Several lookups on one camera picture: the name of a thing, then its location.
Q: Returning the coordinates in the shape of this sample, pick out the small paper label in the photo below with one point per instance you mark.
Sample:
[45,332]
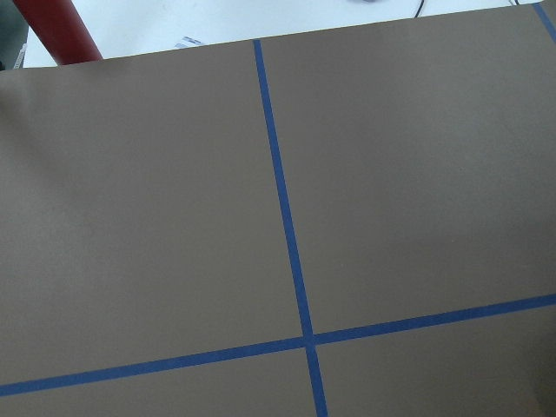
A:
[187,42]

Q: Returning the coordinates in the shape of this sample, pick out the red cylinder bottle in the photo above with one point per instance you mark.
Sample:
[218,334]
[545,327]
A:
[60,29]

